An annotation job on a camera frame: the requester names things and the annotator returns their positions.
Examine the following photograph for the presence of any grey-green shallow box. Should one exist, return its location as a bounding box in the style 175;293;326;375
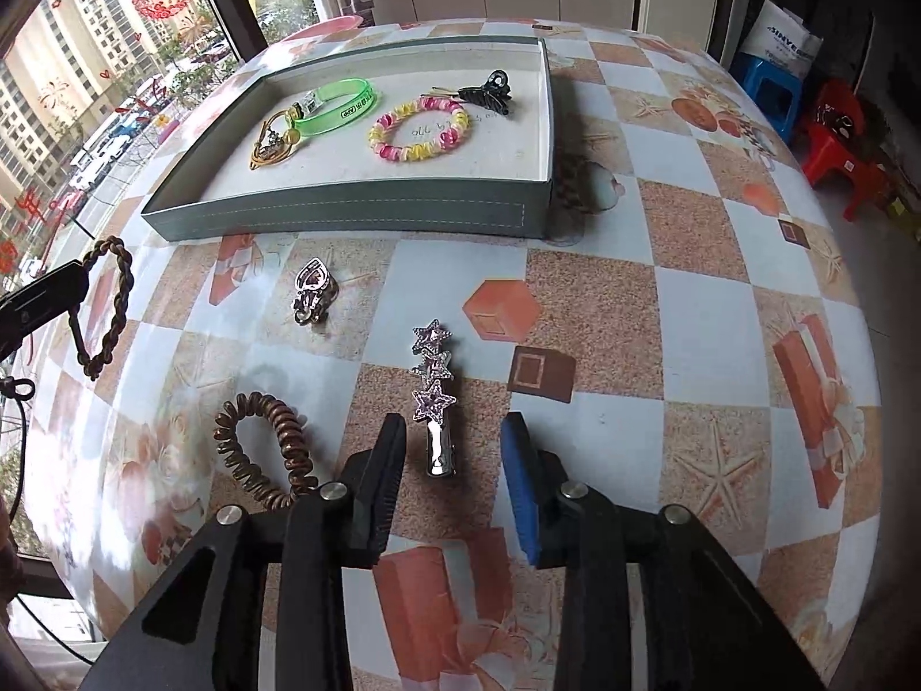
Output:
139;35;555;243

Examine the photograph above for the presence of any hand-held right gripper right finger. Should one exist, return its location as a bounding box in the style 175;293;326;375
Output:
501;412;825;691

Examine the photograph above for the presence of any brown braided hair tie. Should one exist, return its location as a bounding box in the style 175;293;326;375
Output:
67;235;136;382

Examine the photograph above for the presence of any white shopping bag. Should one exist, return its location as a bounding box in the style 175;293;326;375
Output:
740;0;823;81

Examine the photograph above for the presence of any black claw clip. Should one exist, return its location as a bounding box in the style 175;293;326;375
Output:
456;69;516;118

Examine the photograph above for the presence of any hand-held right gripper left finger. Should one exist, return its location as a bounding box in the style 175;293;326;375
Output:
79;412;409;691

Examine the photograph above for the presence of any silver star hair clip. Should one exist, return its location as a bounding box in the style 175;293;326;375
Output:
409;317;459;480

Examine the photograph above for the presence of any pink yellow spiral hair tie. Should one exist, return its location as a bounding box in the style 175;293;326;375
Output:
367;98;471;164

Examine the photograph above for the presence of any pink plate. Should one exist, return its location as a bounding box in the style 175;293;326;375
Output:
283;12;365;45

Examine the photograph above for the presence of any black cable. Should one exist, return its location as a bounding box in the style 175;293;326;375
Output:
0;373;99;663

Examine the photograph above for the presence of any gold hair clip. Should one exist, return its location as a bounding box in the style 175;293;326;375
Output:
249;108;300;172

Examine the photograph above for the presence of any brown spiral hair tie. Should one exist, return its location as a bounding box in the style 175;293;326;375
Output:
214;392;318;517

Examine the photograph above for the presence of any green transparent bracelet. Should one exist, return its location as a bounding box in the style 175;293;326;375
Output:
291;77;383;140

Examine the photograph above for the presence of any silver heart hair clip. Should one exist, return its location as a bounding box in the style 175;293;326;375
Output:
291;256;340;325

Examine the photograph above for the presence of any blue plastic stool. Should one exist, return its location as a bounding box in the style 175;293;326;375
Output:
729;53;804;142

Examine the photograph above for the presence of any red plastic chair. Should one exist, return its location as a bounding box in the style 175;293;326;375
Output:
794;78;908;221

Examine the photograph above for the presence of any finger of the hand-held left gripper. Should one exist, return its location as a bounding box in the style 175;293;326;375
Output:
0;263;92;362

